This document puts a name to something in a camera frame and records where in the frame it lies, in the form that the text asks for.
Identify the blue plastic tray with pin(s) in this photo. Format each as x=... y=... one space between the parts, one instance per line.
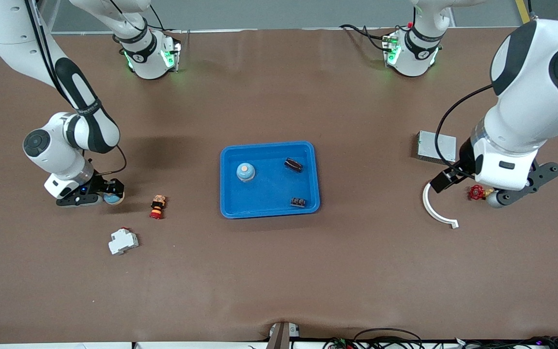
x=269 y=194

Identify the small black terminal block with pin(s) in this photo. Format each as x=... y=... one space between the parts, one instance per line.
x=298 y=201

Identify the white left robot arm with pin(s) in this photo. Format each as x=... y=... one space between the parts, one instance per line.
x=526 y=72

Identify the blue bell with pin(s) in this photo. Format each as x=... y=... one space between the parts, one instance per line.
x=245 y=171
x=113 y=198

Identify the metal camera stand bracket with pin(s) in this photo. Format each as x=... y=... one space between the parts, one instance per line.
x=279 y=337

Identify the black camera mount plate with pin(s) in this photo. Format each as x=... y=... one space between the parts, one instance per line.
x=545 y=174
x=78 y=199

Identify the white circuit breaker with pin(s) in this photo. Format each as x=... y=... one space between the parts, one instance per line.
x=123 y=241

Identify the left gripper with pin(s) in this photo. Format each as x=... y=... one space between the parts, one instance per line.
x=464 y=158

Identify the brown electrolytic capacitor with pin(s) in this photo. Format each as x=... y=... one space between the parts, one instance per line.
x=293 y=165

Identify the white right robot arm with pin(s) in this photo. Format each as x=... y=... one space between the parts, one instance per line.
x=85 y=121

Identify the orange red emergency stop button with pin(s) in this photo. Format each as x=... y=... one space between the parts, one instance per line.
x=158 y=207

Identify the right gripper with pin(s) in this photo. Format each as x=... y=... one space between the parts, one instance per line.
x=98 y=182

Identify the grey metal box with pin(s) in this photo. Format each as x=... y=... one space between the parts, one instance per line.
x=429 y=145

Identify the brown table mat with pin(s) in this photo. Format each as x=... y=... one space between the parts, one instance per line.
x=279 y=271

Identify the black left camera mount plate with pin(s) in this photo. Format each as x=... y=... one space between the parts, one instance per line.
x=545 y=174

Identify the white curved bracket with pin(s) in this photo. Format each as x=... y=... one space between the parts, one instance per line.
x=425 y=202

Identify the black right camera mount plate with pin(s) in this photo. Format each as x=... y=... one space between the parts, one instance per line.
x=78 y=199

